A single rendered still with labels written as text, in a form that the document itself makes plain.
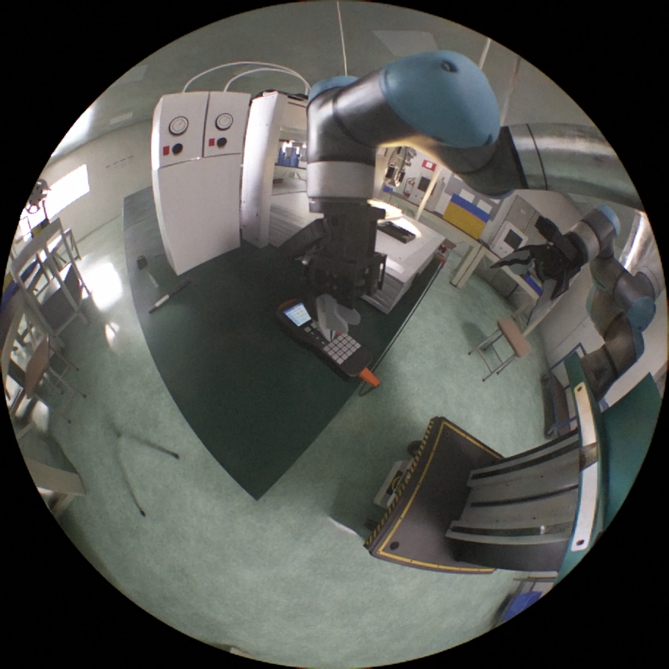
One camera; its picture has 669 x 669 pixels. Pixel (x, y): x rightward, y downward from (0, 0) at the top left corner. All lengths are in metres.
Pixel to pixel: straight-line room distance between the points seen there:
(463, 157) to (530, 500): 0.90
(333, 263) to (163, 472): 1.24
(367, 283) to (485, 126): 0.21
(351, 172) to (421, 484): 0.92
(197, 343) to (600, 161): 0.58
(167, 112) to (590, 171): 0.61
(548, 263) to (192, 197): 0.75
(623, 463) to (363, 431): 1.16
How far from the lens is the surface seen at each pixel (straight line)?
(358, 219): 0.21
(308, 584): 1.27
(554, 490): 0.86
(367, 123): 0.17
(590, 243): 0.49
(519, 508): 0.91
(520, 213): 4.40
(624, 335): 0.72
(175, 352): 0.41
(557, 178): 0.25
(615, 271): 0.57
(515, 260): 0.46
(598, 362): 0.71
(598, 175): 0.25
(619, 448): 0.74
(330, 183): 0.21
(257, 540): 1.14
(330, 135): 0.21
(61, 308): 2.53
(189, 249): 0.58
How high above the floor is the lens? 1.04
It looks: 50 degrees down
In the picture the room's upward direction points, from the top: 19 degrees clockwise
